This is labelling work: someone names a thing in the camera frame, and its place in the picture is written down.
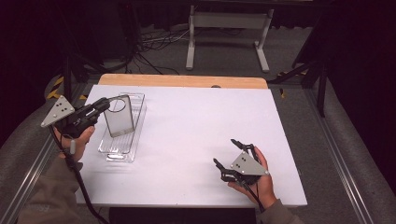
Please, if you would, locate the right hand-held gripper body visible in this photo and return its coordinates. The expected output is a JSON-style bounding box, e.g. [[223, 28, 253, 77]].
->
[[220, 143, 270, 187]]

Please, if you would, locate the yellow black floor tape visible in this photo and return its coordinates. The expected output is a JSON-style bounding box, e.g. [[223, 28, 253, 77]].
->
[[46, 76, 89, 101]]

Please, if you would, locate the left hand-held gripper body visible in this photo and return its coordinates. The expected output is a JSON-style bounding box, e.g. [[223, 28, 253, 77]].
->
[[39, 95, 98, 139]]

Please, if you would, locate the wooden table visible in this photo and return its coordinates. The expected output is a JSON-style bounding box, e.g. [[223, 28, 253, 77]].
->
[[98, 73, 269, 90]]

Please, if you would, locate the person's right hand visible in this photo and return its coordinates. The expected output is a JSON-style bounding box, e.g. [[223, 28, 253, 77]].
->
[[228, 147, 278, 209]]

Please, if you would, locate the clear plastic box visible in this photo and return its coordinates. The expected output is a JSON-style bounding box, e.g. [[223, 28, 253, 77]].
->
[[97, 91, 147, 163]]

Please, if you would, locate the person's left hand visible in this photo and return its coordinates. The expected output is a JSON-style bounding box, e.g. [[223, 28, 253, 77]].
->
[[53, 125, 96, 163]]

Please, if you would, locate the black metal stand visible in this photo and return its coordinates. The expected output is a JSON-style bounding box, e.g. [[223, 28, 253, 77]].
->
[[268, 12, 332, 119], [61, 0, 108, 104]]

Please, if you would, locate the right hand-held gripper cable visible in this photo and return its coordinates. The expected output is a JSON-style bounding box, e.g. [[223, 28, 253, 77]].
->
[[242, 181, 266, 213]]

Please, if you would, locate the clear phone case dark rim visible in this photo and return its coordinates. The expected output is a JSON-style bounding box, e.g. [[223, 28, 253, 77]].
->
[[103, 93, 136, 138]]

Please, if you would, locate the aluminium rail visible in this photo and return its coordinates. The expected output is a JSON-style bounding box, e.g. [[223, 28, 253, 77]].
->
[[0, 82, 92, 224], [303, 88, 375, 224]]

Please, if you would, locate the white metal stand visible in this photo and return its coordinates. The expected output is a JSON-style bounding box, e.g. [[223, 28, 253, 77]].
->
[[185, 5, 276, 74]]

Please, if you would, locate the bundle of floor cables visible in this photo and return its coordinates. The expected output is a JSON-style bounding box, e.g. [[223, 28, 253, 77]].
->
[[124, 27, 191, 76]]

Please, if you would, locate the hand-held gripper cable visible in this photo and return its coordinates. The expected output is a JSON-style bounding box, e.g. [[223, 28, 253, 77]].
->
[[49, 124, 110, 224], [242, 181, 266, 213]]

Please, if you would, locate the left hand-held gripper cable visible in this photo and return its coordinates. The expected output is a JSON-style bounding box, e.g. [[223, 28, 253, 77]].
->
[[49, 124, 110, 224]]

